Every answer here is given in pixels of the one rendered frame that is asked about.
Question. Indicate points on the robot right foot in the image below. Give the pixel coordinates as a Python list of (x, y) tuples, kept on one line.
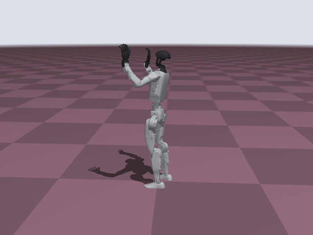
[(168, 177)]

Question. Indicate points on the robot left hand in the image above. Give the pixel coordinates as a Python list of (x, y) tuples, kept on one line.
[(125, 54)]

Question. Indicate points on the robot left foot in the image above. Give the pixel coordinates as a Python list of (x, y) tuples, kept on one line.
[(153, 185)]

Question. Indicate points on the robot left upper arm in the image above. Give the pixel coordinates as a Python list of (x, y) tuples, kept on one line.
[(152, 77)]

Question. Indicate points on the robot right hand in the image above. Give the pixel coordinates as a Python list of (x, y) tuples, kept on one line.
[(147, 62)]

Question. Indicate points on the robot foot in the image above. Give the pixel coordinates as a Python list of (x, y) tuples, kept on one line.
[(153, 185), (168, 177)]

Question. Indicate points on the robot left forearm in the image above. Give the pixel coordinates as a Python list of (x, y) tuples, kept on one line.
[(130, 74)]

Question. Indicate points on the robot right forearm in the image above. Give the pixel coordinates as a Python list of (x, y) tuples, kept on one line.
[(148, 70)]

